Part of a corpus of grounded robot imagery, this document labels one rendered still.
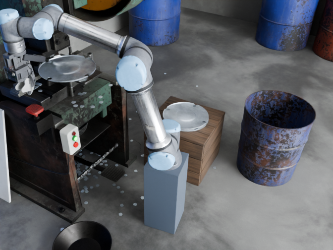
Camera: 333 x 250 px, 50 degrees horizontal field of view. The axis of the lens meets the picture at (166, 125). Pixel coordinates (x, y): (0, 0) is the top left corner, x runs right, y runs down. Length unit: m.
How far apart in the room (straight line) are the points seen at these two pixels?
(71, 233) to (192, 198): 0.73
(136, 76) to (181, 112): 0.99
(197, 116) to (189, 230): 0.69
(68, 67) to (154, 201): 0.83
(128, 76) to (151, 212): 0.90
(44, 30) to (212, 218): 1.38
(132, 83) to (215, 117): 1.06
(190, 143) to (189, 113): 0.24
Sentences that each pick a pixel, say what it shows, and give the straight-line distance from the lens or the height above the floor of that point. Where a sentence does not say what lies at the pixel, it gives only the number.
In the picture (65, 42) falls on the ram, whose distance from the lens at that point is 1.90.
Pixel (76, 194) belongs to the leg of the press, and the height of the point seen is 0.16.
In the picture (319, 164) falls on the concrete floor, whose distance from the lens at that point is 2.70.
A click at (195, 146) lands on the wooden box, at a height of 0.32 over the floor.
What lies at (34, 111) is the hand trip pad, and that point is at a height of 0.76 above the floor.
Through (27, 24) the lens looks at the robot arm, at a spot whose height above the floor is 1.17.
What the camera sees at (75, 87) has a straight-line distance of 1.93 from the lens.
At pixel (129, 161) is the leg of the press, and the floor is 0.03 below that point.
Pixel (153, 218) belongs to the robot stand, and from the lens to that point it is 2.02.
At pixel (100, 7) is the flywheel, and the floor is 1.00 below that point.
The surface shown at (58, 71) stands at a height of 0.79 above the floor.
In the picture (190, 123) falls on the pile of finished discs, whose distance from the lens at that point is 2.19.
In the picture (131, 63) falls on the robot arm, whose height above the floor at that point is 1.07.
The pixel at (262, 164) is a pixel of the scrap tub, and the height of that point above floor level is 0.18.
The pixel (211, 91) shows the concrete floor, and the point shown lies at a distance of 3.24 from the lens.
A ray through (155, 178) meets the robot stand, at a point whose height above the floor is 0.39.
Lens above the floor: 1.66
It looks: 37 degrees down
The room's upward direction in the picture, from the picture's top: 2 degrees clockwise
